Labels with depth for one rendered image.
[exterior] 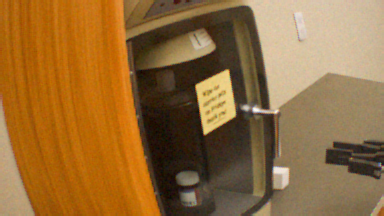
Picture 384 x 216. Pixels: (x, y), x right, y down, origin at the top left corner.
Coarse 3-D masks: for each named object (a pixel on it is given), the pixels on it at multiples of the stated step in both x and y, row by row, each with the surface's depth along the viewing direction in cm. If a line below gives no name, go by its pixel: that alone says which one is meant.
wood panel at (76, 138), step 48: (0, 0) 90; (48, 0) 74; (96, 0) 65; (0, 48) 95; (48, 48) 77; (96, 48) 67; (48, 96) 81; (96, 96) 70; (48, 144) 86; (96, 144) 74; (48, 192) 96; (96, 192) 79; (144, 192) 72
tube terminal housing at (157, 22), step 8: (224, 0) 94; (232, 0) 95; (240, 0) 97; (192, 8) 88; (200, 8) 90; (208, 8) 91; (216, 8) 93; (224, 8) 94; (168, 16) 85; (176, 16) 86; (184, 16) 87; (144, 24) 81; (152, 24) 83; (160, 24) 84; (128, 32) 79; (136, 32) 80; (264, 208) 110
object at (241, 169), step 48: (144, 48) 81; (192, 48) 88; (240, 48) 96; (144, 96) 82; (192, 96) 89; (240, 96) 97; (192, 144) 90; (240, 144) 98; (192, 192) 91; (240, 192) 100
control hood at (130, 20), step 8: (128, 0) 72; (136, 0) 71; (144, 0) 71; (152, 0) 73; (216, 0) 88; (128, 8) 73; (136, 8) 72; (144, 8) 74; (184, 8) 83; (128, 16) 73; (136, 16) 74; (144, 16) 76; (152, 16) 78; (160, 16) 80; (128, 24) 75; (136, 24) 77
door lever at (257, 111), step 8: (256, 104) 100; (256, 112) 100; (264, 112) 99; (272, 112) 97; (280, 112) 97; (272, 120) 97; (272, 128) 98; (272, 136) 98; (280, 136) 99; (272, 144) 99; (280, 144) 99; (272, 152) 99; (280, 152) 100
